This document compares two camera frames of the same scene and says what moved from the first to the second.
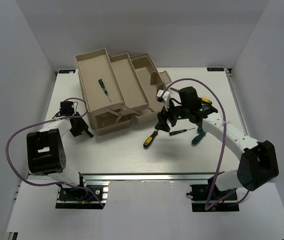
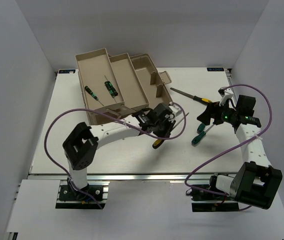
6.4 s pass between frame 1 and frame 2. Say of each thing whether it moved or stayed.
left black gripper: moved
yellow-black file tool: stayed
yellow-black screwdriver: moved
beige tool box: stayed
